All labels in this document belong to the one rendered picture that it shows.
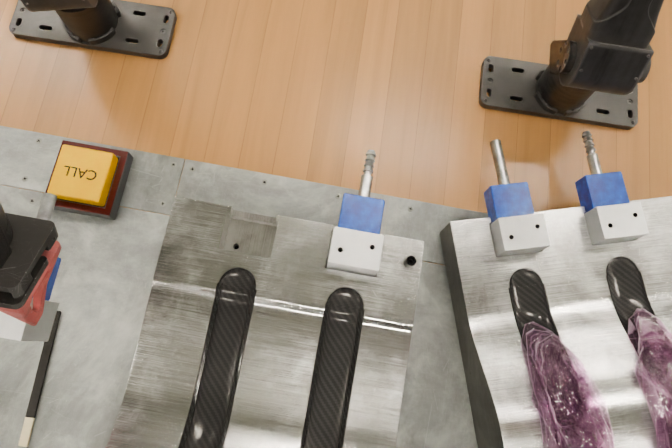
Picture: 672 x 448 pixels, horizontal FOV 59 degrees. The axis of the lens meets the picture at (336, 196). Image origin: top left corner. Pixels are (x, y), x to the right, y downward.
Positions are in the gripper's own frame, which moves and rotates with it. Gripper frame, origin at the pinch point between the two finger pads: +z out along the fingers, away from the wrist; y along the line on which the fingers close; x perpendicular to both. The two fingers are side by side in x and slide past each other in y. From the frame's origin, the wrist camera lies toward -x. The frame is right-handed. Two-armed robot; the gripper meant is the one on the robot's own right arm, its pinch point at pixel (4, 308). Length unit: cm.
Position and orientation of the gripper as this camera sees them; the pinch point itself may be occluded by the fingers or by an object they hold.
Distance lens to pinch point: 58.7
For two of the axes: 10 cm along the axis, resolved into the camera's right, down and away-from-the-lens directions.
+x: 1.3, -7.1, 6.9
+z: -1.2, 6.8, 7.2
